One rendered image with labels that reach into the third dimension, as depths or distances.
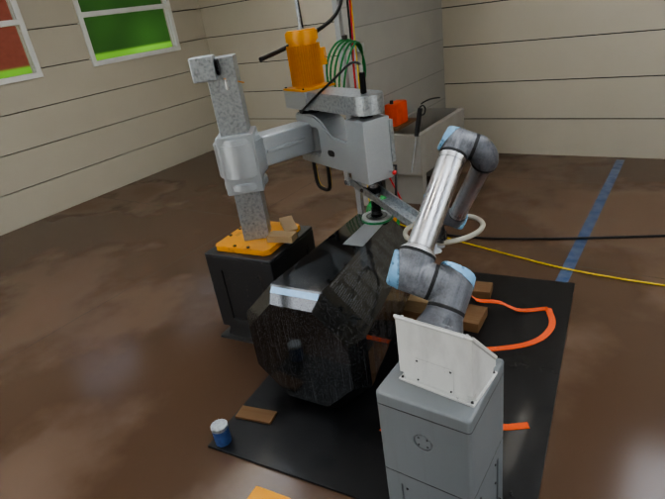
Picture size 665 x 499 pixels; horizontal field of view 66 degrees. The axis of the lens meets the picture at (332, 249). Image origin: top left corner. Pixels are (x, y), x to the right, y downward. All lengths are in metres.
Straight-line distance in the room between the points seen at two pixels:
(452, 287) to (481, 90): 5.93
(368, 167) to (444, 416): 1.85
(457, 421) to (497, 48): 6.18
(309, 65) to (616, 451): 3.00
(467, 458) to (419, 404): 0.27
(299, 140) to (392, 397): 2.25
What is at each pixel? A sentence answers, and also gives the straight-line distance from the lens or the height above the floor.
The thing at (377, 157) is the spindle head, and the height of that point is 1.32.
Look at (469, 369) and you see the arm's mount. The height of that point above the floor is 1.02.
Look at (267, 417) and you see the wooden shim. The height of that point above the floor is 0.03.
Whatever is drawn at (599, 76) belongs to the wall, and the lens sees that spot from 7.41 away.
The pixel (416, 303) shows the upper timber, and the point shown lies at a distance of 3.90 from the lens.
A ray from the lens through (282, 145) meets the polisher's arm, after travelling 3.75.
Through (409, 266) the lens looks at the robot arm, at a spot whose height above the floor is 1.31.
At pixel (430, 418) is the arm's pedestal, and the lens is 2.08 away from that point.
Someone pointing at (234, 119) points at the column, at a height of 1.66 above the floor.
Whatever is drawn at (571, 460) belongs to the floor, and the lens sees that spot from 3.10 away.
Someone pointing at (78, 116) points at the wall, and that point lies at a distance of 8.89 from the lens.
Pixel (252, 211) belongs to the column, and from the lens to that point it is 3.73.
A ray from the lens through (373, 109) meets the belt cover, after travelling 3.32.
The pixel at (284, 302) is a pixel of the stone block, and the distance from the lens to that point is 2.93.
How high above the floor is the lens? 2.26
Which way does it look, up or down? 25 degrees down
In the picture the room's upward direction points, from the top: 9 degrees counter-clockwise
